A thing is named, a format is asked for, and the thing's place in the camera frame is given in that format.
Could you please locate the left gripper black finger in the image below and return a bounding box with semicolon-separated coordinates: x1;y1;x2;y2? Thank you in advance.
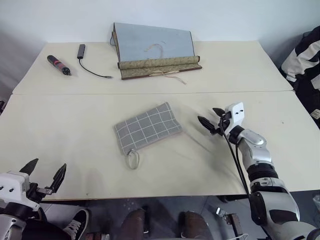
19;157;40;179
48;163;68;195

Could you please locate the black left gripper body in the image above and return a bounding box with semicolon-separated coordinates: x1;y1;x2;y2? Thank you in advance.
26;182;55;202

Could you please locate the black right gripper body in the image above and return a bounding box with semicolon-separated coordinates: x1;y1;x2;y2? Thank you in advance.
209;111;232;137

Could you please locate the grey checked fabric pouch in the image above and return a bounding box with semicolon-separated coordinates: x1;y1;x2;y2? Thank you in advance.
113;101;183;171

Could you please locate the black trouser leg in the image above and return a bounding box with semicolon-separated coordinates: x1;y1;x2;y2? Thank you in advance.
22;216;72;240

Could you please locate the black sneaker with white laces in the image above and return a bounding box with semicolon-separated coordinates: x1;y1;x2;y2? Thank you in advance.
62;208;91;240

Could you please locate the beige scroll ribbon tie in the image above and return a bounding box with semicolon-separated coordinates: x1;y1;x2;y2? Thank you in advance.
149;69;188;86

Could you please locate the dark brown rounded shape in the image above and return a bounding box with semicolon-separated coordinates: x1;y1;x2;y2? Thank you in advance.
120;208;147;240
179;211;214;240

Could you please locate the small silver metal clip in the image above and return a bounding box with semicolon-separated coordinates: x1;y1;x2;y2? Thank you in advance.
215;206;230;219

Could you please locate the blue-grey hanging scroll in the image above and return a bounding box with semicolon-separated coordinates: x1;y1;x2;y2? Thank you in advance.
109;22;203;81

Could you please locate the black and white jacket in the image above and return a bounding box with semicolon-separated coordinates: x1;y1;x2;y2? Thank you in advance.
279;25;320;121

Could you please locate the brown wooden block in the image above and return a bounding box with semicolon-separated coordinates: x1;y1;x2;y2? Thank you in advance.
229;213;242;236

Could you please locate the black and red electric screwdriver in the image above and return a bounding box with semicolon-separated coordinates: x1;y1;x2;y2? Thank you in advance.
46;54;73;77

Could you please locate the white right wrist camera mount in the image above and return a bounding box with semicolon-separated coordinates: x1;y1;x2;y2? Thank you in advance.
224;101;245;133

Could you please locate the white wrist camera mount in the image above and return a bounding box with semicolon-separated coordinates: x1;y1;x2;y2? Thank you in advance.
224;101;245;133
0;171;41;210

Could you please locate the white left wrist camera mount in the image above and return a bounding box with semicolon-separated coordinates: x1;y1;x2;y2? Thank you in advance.
0;171;41;210

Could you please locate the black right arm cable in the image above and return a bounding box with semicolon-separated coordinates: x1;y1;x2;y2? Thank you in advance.
219;117;252;201

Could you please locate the black USB hub with cable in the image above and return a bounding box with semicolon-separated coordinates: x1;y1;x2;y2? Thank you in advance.
76;44;114;80

